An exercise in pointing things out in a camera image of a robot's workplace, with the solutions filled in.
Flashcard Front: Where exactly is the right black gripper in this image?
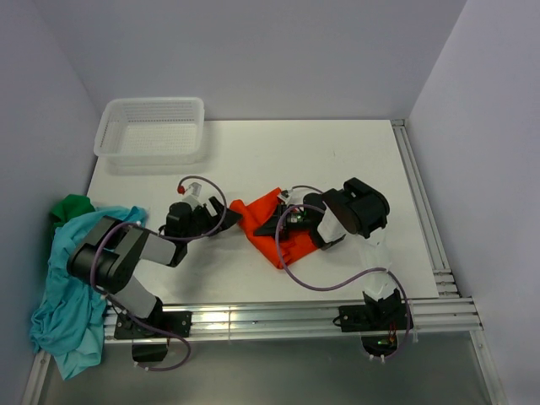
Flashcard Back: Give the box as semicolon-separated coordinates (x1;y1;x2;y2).
255;202;315;240

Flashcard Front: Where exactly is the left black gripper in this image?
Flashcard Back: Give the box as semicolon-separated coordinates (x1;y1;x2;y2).
182;197;242;243

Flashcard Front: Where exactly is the orange t shirt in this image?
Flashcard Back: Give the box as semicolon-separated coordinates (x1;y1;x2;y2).
229;187;317;269

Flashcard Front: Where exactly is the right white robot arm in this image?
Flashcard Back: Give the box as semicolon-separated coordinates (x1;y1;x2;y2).
243;177;407;329

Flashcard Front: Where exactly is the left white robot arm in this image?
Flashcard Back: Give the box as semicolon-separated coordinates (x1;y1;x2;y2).
67;197;242;337

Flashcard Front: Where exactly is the white perforated plastic basket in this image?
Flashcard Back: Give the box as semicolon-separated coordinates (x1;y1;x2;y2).
94;97;209;173

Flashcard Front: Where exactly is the green t shirt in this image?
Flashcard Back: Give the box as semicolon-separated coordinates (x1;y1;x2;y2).
50;194;95;233

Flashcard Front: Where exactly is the teal t shirt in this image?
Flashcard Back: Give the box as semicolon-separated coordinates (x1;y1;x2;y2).
30;206;147;381

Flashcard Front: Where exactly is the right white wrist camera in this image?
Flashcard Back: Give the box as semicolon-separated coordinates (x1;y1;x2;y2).
278;189;294;205

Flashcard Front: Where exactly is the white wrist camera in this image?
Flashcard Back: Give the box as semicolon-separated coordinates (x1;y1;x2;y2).
183;182;202;209
278;189;294;205

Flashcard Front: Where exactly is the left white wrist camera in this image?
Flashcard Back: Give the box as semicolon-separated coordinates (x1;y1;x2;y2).
183;182;202;209

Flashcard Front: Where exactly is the front aluminium rail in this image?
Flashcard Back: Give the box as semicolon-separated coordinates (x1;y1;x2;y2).
103;294;484;345

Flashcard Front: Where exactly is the aluminium rail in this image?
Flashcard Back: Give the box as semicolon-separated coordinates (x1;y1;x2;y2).
103;294;484;345
391;119;508;404

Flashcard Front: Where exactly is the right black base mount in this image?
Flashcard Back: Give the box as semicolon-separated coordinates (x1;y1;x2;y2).
332;300;414;364

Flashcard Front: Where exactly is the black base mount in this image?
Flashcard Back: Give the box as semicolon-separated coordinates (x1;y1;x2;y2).
113;310;192;370
332;300;414;364

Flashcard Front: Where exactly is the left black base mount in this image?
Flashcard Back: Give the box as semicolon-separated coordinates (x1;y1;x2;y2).
113;310;192;370

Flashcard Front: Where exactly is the right aluminium rail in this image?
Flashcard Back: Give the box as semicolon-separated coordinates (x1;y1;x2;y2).
391;119;508;404

